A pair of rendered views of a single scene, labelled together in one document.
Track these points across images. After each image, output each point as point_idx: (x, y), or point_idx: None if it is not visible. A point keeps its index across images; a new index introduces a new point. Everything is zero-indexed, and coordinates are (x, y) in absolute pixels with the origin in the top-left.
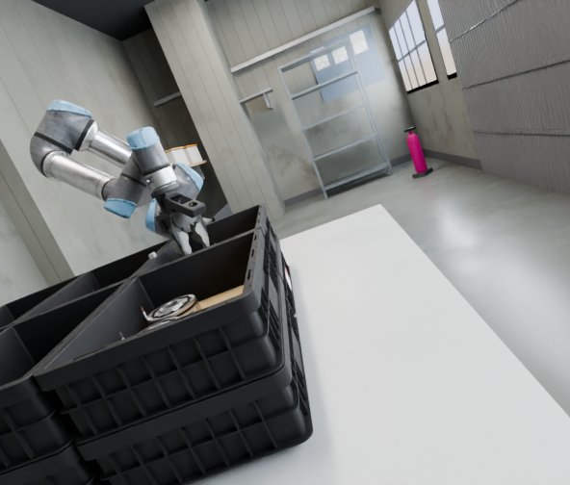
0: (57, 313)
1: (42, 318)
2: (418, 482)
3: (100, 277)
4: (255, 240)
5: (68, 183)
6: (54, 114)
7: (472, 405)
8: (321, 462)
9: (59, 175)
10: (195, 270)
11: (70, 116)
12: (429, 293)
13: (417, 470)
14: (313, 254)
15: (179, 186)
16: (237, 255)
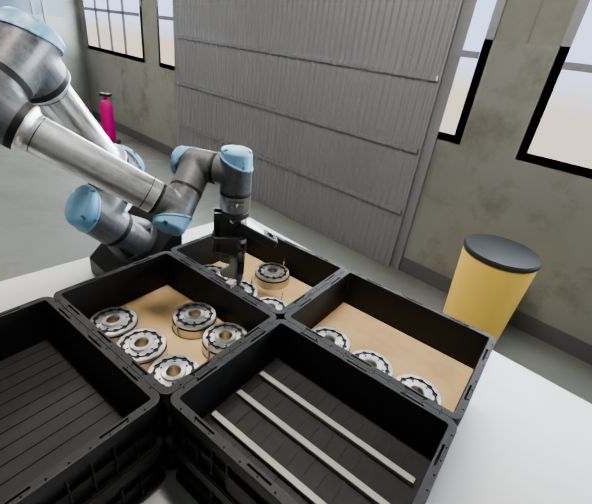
0: (225, 367)
1: (211, 377)
2: (513, 403)
3: (71, 301)
4: (381, 285)
5: (73, 169)
6: (31, 39)
7: (490, 367)
8: (475, 411)
9: (55, 152)
10: (318, 305)
11: (53, 54)
12: None
13: (507, 399)
14: None
15: None
16: (337, 290)
